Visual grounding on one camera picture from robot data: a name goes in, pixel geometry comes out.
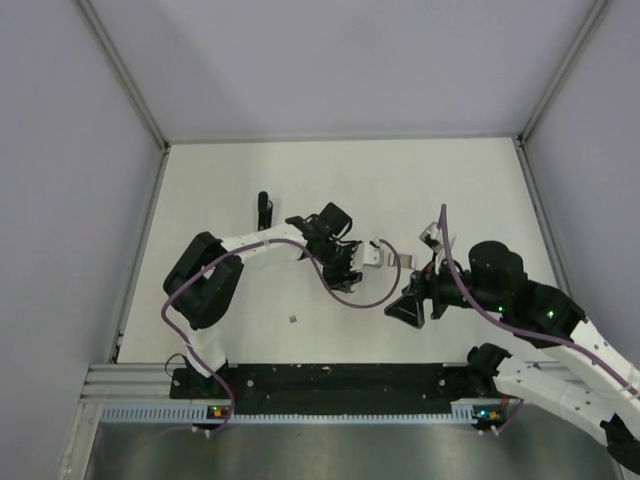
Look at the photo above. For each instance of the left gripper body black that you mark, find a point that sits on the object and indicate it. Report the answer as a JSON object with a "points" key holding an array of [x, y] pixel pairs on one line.
{"points": [[336, 260]]}

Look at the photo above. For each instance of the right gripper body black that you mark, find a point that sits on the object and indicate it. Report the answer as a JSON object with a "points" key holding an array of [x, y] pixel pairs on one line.
{"points": [[444, 286]]}

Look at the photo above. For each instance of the white stapler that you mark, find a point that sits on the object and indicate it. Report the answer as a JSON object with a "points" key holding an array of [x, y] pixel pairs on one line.
{"points": [[367, 254]]}

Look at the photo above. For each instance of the staple box tray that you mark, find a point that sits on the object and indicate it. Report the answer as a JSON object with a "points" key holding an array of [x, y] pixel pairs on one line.
{"points": [[403, 261]]}

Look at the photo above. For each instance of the black stapler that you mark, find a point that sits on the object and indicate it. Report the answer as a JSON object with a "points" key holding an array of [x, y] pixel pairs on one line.
{"points": [[265, 211]]}

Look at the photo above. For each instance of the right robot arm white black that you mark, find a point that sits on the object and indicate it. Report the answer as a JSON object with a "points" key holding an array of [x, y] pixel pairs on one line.
{"points": [[606, 406]]}

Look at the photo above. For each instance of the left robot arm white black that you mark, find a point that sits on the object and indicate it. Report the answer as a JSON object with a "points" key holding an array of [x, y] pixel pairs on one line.
{"points": [[208, 272]]}

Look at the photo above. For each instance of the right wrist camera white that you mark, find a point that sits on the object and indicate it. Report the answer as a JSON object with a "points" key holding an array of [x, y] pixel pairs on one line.
{"points": [[432, 236]]}

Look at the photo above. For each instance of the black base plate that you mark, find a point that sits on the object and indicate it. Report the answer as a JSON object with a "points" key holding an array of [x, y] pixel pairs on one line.
{"points": [[336, 389]]}

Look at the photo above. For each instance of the left aluminium corner post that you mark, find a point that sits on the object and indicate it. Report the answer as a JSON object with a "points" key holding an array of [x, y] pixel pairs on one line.
{"points": [[124, 78]]}

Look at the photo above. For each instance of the aluminium corner post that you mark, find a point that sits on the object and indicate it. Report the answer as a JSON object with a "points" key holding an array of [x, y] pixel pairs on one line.
{"points": [[124, 78], [588, 28]]}

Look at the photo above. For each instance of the aluminium frame rail front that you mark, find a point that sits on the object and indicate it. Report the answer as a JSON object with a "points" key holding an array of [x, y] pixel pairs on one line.
{"points": [[129, 382]]}

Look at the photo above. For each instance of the right aluminium corner post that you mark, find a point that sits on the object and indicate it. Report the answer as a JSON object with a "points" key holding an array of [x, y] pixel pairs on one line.
{"points": [[588, 28]]}

